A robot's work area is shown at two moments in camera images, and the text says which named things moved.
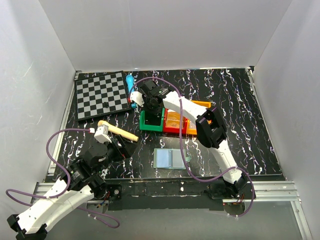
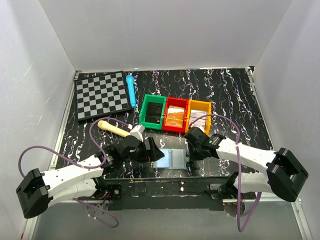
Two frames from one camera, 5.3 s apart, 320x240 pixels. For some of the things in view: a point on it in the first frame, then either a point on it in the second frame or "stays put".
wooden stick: (115, 131) stays put
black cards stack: (152, 118) stays put
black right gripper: (146, 99) to (192, 155)
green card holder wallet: (170, 158) stays put
